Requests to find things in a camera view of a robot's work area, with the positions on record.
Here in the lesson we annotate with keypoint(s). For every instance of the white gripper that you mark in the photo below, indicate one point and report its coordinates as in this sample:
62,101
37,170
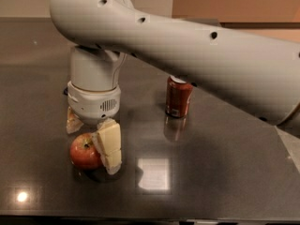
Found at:
93,105

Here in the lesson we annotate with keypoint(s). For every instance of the red apple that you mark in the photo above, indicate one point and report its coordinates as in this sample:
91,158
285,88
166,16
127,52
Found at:
83,153

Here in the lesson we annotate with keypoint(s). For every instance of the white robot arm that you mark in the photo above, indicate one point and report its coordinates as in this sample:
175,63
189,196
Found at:
260,75

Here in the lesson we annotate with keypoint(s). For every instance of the red coke can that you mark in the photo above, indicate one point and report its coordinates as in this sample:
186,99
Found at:
177,97

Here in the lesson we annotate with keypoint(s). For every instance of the blue snack bar wrapper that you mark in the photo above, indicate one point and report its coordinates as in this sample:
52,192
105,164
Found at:
65,91

